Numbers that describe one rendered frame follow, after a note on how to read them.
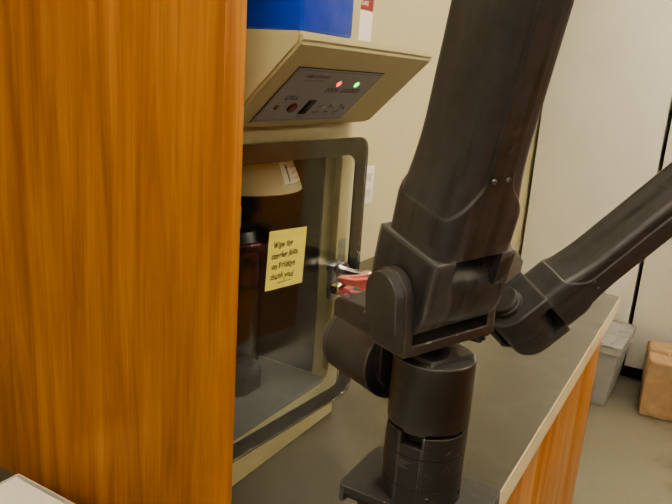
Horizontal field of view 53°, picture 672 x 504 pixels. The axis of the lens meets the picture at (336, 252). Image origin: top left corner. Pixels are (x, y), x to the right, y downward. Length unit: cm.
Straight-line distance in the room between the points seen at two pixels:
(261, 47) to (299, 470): 57
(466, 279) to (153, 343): 39
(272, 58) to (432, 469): 41
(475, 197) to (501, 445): 75
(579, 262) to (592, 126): 295
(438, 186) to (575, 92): 335
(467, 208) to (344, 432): 72
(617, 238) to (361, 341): 38
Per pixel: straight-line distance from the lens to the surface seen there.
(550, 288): 76
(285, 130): 85
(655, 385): 353
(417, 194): 41
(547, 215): 380
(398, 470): 48
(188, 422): 73
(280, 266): 85
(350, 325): 51
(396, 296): 41
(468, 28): 38
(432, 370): 44
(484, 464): 104
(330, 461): 100
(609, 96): 370
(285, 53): 67
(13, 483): 92
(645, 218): 79
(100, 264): 75
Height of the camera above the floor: 147
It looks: 15 degrees down
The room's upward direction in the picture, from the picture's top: 4 degrees clockwise
